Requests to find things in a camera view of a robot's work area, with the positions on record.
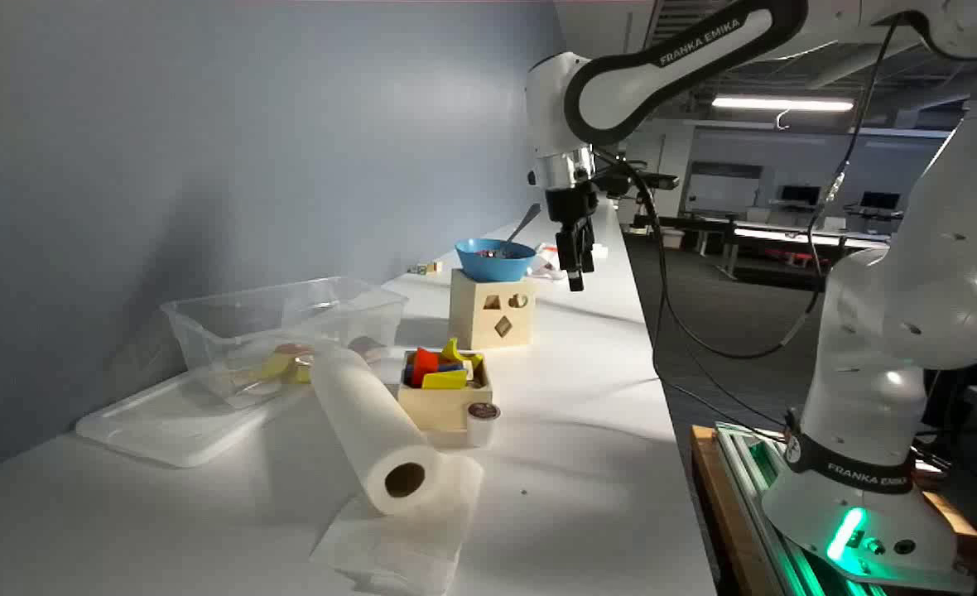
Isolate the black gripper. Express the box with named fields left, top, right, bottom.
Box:
left=542, top=179, right=601, bottom=296

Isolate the white paper towel roll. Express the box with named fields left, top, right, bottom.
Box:
left=303, top=340, right=487, bottom=596

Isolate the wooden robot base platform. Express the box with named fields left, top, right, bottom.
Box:
left=687, top=423, right=977, bottom=596

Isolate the brown yellow item in tote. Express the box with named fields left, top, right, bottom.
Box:
left=233, top=340, right=314, bottom=391

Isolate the clear plastic tote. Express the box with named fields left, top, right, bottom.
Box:
left=160, top=275, right=411, bottom=411

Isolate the clear plastic tote lid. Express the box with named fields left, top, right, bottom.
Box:
left=71, top=368, right=314, bottom=472

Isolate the metal spoon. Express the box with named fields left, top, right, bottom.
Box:
left=503, top=199, right=545, bottom=247

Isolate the blue plastic bowl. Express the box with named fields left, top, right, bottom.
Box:
left=452, top=236, right=541, bottom=285

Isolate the wooden shape sorter box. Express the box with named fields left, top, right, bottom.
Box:
left=446, top=268, right=536, bottom=356

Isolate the yellow wooden block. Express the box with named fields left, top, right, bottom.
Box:
left=421, top=368, right=471, bottom=394

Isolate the small clear cup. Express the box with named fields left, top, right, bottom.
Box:
left=463, top=401, right=503, bottom=449

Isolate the red wooden block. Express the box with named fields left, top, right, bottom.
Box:
left=405, top=348, right=446, bottom=391

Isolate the wooden block tray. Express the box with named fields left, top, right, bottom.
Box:
left=393, top=351, right=498, bottom=438

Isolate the background desk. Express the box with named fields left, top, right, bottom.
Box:
left=628, top=213, right=894, bottom=285

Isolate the ceiling strip light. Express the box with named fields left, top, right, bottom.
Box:
left=710, top=94, right=857, bottom=117

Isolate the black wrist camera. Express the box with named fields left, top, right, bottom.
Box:
left=595, top=159, right=679, bottom=201

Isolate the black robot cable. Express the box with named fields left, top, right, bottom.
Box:
left=617, top=15, right=920, bottom=364

